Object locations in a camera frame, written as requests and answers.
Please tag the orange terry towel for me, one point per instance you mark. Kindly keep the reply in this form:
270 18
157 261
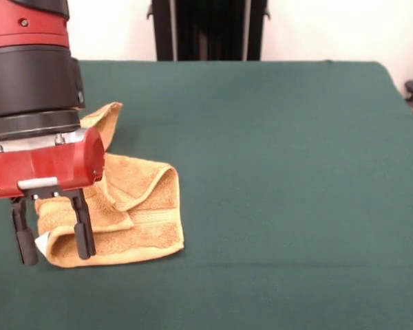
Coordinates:
151 223

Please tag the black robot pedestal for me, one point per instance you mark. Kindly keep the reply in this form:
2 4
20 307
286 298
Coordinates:
210 27

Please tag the dark green table cloth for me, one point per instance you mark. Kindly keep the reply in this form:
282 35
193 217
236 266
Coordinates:
261 172

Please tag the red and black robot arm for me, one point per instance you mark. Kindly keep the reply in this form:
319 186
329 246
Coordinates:
27 79

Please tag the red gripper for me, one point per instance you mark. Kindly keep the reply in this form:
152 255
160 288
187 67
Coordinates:
55 168

